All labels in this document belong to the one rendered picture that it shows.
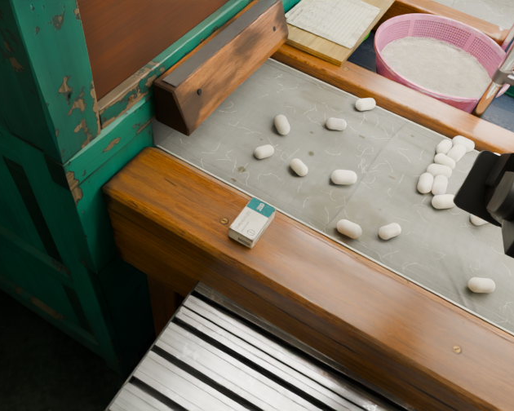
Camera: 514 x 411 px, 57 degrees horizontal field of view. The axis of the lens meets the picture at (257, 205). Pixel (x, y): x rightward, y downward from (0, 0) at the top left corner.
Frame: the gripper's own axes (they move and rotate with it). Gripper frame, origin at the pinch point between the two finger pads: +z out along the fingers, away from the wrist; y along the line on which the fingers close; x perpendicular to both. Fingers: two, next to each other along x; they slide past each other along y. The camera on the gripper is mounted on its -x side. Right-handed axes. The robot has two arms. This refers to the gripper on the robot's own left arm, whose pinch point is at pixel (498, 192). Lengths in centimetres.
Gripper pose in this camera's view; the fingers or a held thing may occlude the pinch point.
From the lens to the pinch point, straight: 64.4
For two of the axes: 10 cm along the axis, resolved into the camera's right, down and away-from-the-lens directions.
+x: -4.1, 8.8, 2.3
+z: 3.0, -1.0, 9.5
